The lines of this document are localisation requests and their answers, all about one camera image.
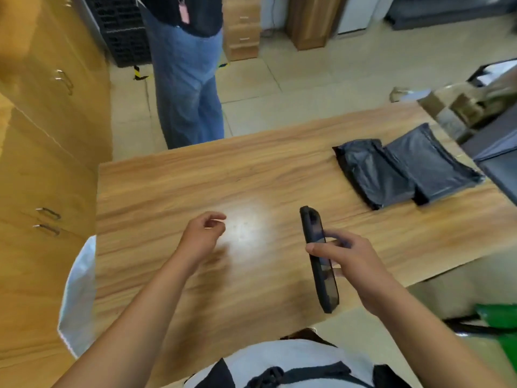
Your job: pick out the black labelled parcel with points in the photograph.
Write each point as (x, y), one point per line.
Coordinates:
(375, 177)

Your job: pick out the wooden drawer cabinet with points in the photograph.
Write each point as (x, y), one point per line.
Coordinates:
(242, 32)

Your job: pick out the person's left forearm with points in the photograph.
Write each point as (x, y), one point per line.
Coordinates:
(129, 331)

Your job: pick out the black white flat item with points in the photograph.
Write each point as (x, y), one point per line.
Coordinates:
(497, 70)

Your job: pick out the long yellow black hazard tape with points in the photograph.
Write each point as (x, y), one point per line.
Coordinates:
(139, 74)

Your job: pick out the person's black trousers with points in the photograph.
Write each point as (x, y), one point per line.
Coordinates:
(307, 335)

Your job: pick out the person's right hand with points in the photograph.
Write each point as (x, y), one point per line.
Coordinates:
(363, 274)

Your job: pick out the yellow wooden cabinet unit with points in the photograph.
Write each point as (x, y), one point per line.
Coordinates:
(48, 157)

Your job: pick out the person's left hand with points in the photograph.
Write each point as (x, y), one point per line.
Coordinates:
(200, 242)

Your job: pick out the black plastic crate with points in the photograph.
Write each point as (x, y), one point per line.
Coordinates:
(121, 36)

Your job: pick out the person's white black shirt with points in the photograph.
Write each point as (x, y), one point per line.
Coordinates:
(282, 355)

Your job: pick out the grey metal shelf rack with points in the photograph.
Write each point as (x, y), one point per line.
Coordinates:
(501, 169)

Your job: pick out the open cardboard carton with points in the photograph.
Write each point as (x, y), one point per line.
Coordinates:
(464, 109)

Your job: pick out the plain wooden cabinet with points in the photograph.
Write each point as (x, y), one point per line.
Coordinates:
(313, 24)

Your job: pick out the person's right forearm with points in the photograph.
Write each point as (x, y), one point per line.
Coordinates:
(436, 351)

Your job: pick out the white woven sack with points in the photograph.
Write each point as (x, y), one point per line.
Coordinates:
(78, 303)

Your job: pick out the white cabinet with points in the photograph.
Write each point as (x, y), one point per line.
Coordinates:
(359, 16)

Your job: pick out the dark grey low platform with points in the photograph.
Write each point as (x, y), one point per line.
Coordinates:
(444, 12)

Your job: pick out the black handheld scanner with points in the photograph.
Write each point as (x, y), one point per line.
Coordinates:
(329, 296)

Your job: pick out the black mailer parcel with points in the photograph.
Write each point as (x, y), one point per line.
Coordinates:
(432, 165)

